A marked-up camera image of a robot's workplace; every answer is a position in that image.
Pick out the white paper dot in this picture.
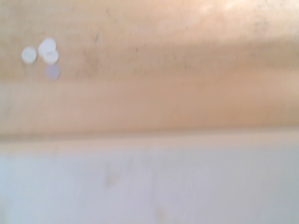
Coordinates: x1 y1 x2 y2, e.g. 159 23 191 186
21 46 37 64
38 38 57 56
43 49 59 65

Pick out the grey paper dot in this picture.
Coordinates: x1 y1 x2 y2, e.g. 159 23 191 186
45 64 61 81

